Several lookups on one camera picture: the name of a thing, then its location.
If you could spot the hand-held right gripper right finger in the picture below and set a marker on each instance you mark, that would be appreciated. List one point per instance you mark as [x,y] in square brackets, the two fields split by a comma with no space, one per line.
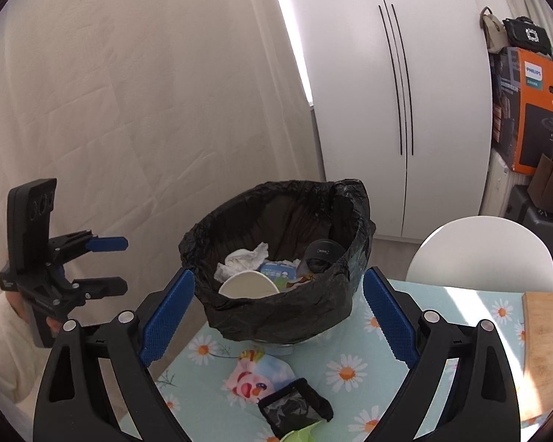
[391,317]

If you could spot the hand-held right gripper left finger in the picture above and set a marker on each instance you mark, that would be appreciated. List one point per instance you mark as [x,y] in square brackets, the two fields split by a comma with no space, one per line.
[166,317]

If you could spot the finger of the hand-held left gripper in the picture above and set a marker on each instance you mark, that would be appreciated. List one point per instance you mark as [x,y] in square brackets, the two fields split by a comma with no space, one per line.
[103,287]
[108,243]

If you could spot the white paper cup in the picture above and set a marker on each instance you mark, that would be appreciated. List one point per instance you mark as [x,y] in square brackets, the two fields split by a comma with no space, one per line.
[249,285]

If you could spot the dark grey round container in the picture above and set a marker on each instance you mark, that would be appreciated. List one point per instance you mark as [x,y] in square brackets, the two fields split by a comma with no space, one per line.
[322,253]

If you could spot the bin with black bag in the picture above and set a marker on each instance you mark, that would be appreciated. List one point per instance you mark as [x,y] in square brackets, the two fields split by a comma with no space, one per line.
[295,313]

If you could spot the white tissue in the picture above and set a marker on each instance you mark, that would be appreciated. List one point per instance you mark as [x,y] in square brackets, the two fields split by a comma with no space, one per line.
[244,260]

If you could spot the red snack packet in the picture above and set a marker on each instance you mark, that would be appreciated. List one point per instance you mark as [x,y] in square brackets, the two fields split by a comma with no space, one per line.
[302,280]

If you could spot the clear plastic trash bin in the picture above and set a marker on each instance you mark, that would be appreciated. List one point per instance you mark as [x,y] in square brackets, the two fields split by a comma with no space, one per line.
[276,346]

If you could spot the blue and white packet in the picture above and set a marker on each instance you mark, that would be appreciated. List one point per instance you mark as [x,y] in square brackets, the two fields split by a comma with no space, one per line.
[279,269]

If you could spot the person's left forearm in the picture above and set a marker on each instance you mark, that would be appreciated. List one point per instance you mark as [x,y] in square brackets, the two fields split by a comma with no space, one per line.
[4,354]

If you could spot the person's left hand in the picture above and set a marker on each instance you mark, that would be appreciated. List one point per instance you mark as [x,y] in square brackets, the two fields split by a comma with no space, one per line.
[53,326]

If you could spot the daisy print tablecloth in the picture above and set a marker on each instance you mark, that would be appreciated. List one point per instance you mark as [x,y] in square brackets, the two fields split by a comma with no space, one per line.
[350,368]

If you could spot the white chair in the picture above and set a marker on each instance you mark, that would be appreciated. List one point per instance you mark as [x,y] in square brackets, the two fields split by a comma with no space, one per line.
[479,258]

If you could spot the pink cartoon packet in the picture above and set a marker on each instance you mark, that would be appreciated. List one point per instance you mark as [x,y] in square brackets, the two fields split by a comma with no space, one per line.
[258,373]

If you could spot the black wrapper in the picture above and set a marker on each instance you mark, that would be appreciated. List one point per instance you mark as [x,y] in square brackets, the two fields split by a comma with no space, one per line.
[295,405]

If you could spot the beige curtain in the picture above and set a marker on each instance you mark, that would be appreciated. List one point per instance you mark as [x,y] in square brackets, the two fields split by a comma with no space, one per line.
[143,101]

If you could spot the green packet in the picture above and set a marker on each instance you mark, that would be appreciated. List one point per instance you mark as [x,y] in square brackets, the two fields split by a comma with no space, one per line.
[299,435]

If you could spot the wooden cutting board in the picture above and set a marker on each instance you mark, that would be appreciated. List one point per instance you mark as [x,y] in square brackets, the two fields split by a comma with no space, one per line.
[548,354]

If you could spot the brown handbag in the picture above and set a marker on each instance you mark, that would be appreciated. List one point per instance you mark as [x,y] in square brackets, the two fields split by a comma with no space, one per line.
[550,188]

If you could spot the white cabinet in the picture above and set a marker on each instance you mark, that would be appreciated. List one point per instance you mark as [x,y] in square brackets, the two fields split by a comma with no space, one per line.
[359,101]

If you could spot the orange cardboard box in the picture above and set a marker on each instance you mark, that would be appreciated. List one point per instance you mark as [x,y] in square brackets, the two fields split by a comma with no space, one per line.
[534,115]

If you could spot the beige bag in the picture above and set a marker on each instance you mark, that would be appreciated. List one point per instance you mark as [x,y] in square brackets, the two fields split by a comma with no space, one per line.
[491,32]

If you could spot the black handbag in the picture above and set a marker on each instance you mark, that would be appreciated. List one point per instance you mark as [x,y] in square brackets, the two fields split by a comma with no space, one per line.
[527,34]

